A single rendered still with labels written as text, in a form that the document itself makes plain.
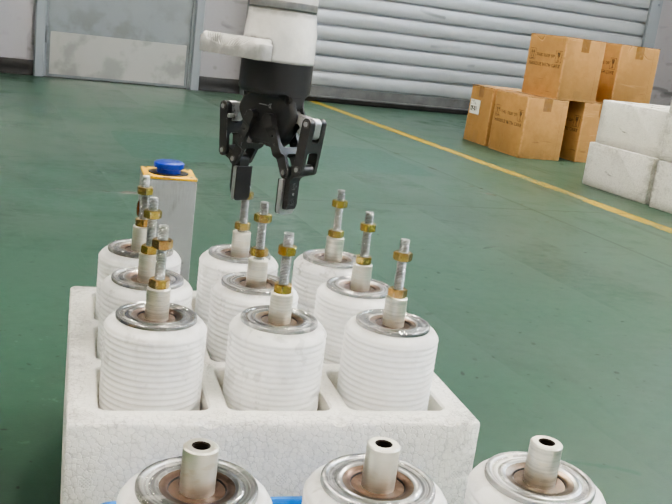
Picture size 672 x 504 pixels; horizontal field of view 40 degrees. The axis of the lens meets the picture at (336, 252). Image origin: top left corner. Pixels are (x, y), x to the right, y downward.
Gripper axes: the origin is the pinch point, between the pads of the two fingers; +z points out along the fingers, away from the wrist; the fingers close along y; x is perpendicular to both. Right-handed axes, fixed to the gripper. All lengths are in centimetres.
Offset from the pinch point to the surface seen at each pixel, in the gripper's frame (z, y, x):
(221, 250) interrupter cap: 9.7, 11.3, -5.4
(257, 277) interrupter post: 8.8, -1.4, 0.7
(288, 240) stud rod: 1.8, -10.7, 6.5
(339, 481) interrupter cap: 10.1, -35.5, 25.5
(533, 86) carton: -4, 167, -349
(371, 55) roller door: -5, 331, -418
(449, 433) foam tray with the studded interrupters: 18.3, -25.7, -3.4
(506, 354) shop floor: 34, 7, -72
